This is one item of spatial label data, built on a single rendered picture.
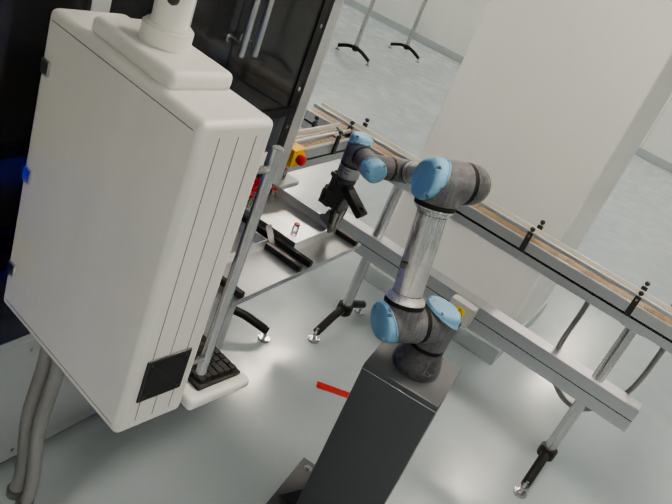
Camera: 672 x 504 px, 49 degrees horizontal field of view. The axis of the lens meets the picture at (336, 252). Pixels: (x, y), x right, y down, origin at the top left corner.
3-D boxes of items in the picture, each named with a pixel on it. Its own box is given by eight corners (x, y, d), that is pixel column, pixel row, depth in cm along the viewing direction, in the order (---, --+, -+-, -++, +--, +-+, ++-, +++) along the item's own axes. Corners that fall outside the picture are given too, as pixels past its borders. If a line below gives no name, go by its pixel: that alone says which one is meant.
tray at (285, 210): (215, 199, 246) (218, 190, 244) (262, 186, 267) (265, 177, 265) (292, 252, 234) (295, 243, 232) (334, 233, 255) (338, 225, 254)
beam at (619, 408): (323, 231, 354) (331, 210, 349) (332, 227, 361) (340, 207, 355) (624, 432, 298) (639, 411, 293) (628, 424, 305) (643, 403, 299)
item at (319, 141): (257, 183, 276) (269, 146, 269) (227, 163, 282) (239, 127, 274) (350, 158, 332) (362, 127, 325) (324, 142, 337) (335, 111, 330)
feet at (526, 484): (508, 490, 310) (524, 468, 303) (544, 438, 350) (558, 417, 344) (525, 503, 307) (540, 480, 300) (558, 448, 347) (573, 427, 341)
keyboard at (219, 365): (106, 296, 195) (108, 288, 194) (149, 285, 205) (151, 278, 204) (197, 391, 176) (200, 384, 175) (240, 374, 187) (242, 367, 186)
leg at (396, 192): (330, 311, 363) (388, 178, 328) (340, 306, 371) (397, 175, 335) (344, 321, 360) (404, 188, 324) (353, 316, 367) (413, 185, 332)
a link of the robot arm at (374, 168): (401, 166, 226) (386, 149, 234) (370, 161, 220) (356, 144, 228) (391, 188, 229) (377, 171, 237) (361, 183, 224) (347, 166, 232)
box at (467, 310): (443, 312, 324) (452, 296, 320) (448, 308, 328) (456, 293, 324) (466, 327, 320) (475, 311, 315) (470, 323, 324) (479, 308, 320)
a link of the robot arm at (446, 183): (425, 352, 207) (485, 169, 191) (381, 351, 200) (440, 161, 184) (403, 332, 217) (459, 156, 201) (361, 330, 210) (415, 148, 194)
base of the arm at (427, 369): (444, 367, 226) (457, 342, 221) (429, 390, 213) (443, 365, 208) (401, 342, 229) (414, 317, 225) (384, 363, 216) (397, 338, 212)
